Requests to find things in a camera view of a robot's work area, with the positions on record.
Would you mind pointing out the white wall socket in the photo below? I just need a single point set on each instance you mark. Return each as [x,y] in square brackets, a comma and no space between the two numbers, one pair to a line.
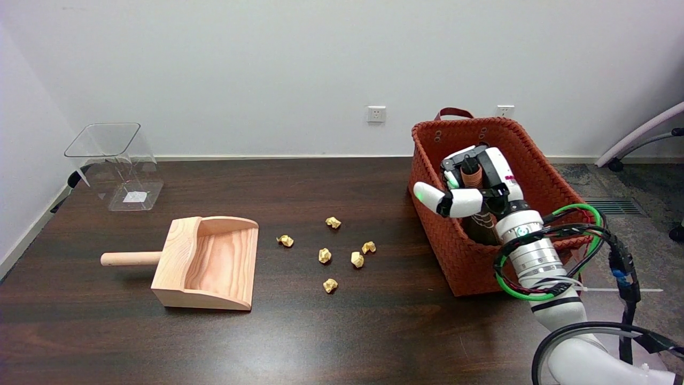
[376,114]
[505,111]

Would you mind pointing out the crumpled yellow paper ball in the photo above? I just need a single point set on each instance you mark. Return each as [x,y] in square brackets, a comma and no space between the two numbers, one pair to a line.
[286,240]
[357,260]
[333,222]
[324,255]
[368,247]
[330,285]

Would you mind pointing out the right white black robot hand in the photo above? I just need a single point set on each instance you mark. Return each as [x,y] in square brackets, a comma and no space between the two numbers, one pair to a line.
[497,176]

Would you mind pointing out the floor vent grille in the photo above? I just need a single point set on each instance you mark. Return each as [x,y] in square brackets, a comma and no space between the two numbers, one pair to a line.
[622,206]

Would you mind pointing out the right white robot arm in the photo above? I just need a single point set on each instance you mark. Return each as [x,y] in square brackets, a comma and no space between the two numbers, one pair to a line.
[539,262]

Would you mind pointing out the clear plastic container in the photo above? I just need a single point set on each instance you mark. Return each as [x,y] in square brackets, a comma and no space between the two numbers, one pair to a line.
[120,166]

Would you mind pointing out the black furniture base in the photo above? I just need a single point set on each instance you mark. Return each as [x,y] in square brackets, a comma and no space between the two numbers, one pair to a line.
[74,179]

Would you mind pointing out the orange-brown woven basket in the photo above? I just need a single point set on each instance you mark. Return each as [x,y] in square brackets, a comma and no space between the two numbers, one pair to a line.
[459,256]

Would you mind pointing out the wooden dustpan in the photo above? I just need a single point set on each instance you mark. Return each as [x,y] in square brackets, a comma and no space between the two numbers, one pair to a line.
[211,264]

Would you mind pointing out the small brown hand broom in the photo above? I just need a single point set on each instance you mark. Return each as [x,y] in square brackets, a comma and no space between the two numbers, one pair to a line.
[483,227]

